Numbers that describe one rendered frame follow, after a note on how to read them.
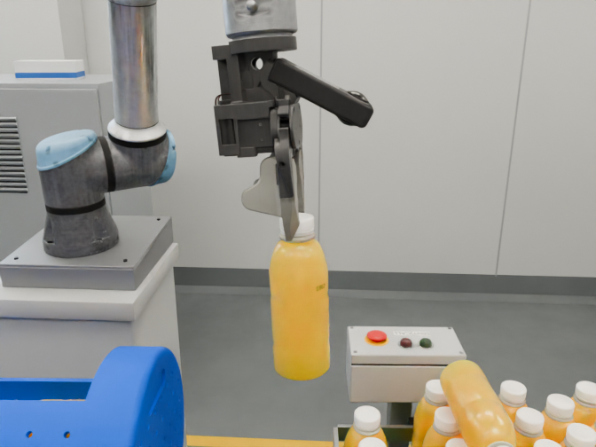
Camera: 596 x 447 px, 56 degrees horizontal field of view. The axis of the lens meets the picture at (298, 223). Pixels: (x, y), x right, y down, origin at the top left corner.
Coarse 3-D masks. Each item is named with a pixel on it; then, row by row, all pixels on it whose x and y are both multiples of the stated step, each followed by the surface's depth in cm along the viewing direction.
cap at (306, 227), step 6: (300, 216) 62; (306, 216) 62; (312, 216) 62; (282, 222) 62; (300, 222) 61; (306, 222) 61; (312, 222) 62; (282, 228) 62; (300, 228) 61; (306, 228) 61; (312, 228) 62; (300, 234) 61; (306, 234) 61
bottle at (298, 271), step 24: (312, 240) 63; (288, 264) 61; (312, 264) 61; (288, 288) 61; (312, 288) 61; (288, 312) 62; (312, 312) 62; (288, 336) 63; (312, 336) 63; (288, 360) 64; (312, 360) 64
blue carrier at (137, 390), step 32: (128, 352) 73; (160, 352) 74; (0, 384) 87; (32, 384) 87; (64, 384) 87; (96, 384) 66; (128, 384) 66; (160, 384) 75; (0, 416) 64; (32, 416) 63; (64, 416) 63; (96, 416) 63; (128, 416) 63; (160, 416) 73
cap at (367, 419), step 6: (360, 408) 84; (366, 408) 84; (372, 408) 84; (354, 414) 83; (360, 414) 83; (366, 414) 83; (372, 414) 83; (378, 414) 83; (354, 420) 83; (360, 420) 82; (366, 420) 81; (372, 420) 81; (378, 420) 82; (360, 426) 82; (366, 426) 81; (372, 426) 82; (378, 426) 82
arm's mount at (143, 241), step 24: (120, 216) 132; (144, 216) 132; (168, 216) 132; (120, 240) 119; (144, 240) 119; (168, 240) 130; (0, 264) 109; (24, 264) 109; (48, 264) 108; (72, 264) 108; (96, 264) 108; (120, 264) 108; (144, 264) 113; (72, 288) 110; (96, 288) 109; (120, 288) 109
